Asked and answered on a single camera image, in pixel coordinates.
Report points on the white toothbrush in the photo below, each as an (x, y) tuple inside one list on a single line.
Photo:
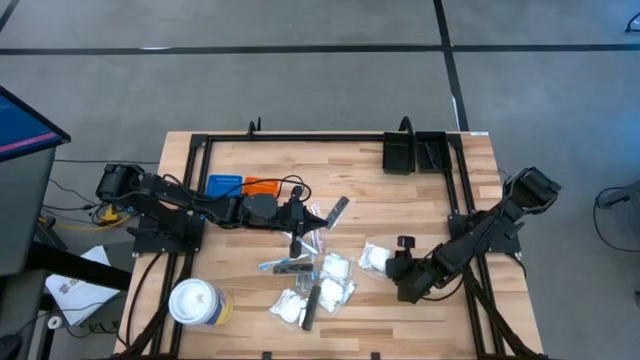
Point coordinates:
[(307, 246)]

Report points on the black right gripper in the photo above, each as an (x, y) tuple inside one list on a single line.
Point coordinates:
[(402, 265)]

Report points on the white sticker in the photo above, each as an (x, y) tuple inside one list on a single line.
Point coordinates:
[(479, 133)]

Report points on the grey equipment leg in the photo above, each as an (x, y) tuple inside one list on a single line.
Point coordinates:
[(625, 196)]

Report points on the white printed paper sheet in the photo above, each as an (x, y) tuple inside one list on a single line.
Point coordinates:
[(80, 300)]

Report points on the blue plastic basket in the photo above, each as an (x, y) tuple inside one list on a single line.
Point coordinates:
[(222, 184)]

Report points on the blue screen monitor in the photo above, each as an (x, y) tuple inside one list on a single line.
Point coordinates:
[(25, 127)]

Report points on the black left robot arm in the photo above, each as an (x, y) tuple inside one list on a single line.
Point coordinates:
[(170, 195)]

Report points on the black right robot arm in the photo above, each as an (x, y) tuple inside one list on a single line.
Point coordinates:
[(477, 231)]

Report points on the orange plastic basket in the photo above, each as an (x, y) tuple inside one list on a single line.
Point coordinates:
[(260, 190)]

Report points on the black comb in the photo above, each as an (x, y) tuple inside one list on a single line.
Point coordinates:
[(431, 152), (337, 211), (311, 307), (292, 269)]

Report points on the silver nail file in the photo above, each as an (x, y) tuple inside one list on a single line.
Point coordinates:
[(302, 320)]

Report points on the white lidded wipes canister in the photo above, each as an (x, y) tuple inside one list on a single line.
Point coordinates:
[(192, 302)]

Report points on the small metal clipper in bag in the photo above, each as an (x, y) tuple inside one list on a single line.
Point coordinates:
[(351, 290)]

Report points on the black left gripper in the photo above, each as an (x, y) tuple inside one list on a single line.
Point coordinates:
[(287, 215)]

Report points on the black metal beam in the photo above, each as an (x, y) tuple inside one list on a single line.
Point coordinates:
[(75, 265)]

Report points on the white tape roll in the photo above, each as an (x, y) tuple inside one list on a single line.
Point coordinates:
[(54, 317)]

